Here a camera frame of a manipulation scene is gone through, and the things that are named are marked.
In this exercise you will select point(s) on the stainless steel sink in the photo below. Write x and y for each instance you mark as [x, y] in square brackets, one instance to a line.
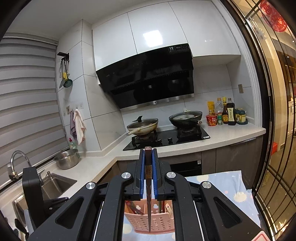
[54, 186]

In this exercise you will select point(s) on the hanging green strainer ladle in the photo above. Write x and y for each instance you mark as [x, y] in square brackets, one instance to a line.
[66, 82]

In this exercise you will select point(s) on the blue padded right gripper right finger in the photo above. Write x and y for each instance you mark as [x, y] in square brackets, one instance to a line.
[154, 174]

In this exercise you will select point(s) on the dark brown chopstick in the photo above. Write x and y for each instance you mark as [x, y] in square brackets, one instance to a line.
[148, 178]

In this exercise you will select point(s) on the black wok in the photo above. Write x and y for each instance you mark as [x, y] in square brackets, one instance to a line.
[186, 119]

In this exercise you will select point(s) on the brown sauce bottle yellow cap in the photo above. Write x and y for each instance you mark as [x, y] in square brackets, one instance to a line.
[225, 112]

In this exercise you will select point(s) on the red paper window decoration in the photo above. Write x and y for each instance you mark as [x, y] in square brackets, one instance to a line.
[273, 17]

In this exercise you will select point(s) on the white upper cabinets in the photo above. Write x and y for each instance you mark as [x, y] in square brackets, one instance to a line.
[197, 23]

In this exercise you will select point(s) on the white hanging towel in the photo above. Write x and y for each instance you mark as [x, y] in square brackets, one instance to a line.
[79, 126]

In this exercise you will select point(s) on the black range hood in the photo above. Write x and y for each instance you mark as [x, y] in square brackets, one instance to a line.
[151, 77]

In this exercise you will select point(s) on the beige wok with lid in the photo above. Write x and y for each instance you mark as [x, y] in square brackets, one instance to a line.
[140, 127]

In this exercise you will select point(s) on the stainless steel pot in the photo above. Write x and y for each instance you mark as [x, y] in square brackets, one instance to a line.
[67, 159]

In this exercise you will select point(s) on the teal condiment jar set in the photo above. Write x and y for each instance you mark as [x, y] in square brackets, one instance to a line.
[240, 116]

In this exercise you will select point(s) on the green dish soap bottle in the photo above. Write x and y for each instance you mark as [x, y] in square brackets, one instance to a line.
[72, 144]

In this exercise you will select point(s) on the yellow seasoning packet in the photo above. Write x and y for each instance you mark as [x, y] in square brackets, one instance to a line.
[211, 107]

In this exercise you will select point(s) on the black gas stove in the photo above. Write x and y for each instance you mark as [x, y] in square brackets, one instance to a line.
[167, 138]

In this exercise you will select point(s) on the red instant noodle cup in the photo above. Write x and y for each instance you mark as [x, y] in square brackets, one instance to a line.
[212, 119]

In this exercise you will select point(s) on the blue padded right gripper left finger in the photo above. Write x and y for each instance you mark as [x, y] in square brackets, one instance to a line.
[142, 171]

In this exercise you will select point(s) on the bright red chopstick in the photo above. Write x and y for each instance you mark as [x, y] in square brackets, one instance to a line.
[132, 206]

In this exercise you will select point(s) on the clear plastic bottle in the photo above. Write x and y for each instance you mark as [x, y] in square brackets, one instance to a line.
[219, 107]

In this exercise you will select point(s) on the pink perforated utensil holder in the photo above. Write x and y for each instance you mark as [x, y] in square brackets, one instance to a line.
[161, 220]

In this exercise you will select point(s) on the blue patterned tablecloth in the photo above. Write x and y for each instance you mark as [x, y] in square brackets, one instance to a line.
[217, 205]

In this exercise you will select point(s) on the purple hanging cloth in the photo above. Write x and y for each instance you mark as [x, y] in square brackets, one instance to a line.
[72, 126]

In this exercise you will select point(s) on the dark soy sauce bottle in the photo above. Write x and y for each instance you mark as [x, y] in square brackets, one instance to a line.
[231, 112]

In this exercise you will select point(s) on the chrome kitchen faucet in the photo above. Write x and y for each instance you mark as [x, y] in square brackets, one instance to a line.
[19, 161]

